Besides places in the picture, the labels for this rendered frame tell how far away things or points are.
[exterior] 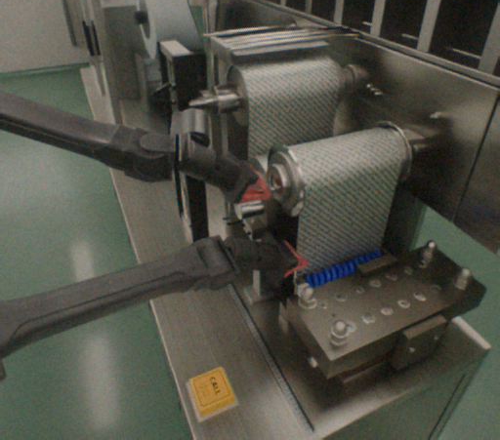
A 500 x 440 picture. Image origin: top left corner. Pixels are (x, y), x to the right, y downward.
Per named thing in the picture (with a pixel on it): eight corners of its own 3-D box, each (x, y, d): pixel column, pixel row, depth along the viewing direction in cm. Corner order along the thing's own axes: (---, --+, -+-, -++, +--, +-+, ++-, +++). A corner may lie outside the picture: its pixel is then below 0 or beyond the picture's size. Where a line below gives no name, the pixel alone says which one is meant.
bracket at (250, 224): (241, 291, 100) (239, 191, 83) (265, 283, 102) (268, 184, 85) (250, 305, 96) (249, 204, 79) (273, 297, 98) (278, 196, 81)
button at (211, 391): (189, 385, 79) (188, 379, 78) (222, 372, 81) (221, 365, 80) (200, 418, 74) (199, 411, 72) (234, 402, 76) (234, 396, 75)
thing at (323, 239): (293, 283, 87) (299, 217, 77) (378, 252, 95) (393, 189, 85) (294, 284, 87) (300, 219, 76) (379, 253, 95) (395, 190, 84)
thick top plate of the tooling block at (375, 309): (285, 315, 85) (287, 297, 82) (425, 260, 99) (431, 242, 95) (326, 379, 73) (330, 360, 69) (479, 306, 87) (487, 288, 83)
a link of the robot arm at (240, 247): (234, 257, 69) (229, 229, 73) (214, 275, 73) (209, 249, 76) (265, 260, 73) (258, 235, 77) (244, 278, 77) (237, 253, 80)
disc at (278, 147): (264, 185, 88) (270, 129, 78) (266, 185, 88) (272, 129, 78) (297, 231, 78) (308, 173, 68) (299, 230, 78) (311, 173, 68)
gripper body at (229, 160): (239, 208, 71) (206, 194, 66) (218, 181, 78) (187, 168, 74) (259, 178, 69) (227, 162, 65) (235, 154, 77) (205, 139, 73)
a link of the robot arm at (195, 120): (139, 181, 68) (139, 149, 62) (143, 133, 75) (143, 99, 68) (207, 184, 71) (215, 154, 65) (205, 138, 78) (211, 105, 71)
